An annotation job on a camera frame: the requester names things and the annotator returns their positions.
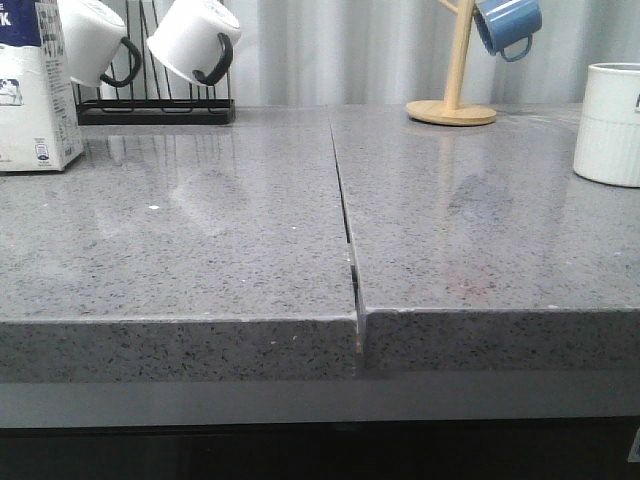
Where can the blue white milk carton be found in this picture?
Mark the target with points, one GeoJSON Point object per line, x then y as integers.
{"type": "Point", "coordinates": [39, 126]}

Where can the white mug black handle right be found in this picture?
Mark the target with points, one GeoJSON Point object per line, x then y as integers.
{"type": "Point", "coordinates": [195, 40]}

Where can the blue enamel mug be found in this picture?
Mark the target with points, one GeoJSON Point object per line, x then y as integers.
{"type": "Point", "coordinates": [506, 27]}

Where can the white mug black handle left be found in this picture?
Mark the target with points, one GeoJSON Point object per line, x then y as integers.
{"type": "Point", "coordinates": [93, 34]}

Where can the black wire mug rack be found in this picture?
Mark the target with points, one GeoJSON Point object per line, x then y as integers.
{"type": "Point", "coordinates": [156, 95]}

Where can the white HOME mug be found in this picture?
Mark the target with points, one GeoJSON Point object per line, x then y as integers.
{"type": "Point", "coordinates": [607, 147]}

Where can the wooden mug tree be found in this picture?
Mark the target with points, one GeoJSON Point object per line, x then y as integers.
{"type": "Point", "coordinates": [451, 111]}

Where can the white mug black handle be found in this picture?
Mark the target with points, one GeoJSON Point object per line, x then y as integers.
{"type": "Point", "coordinates": [195, 40]}
{"type": "Point", "coordinates": [93, 34]}

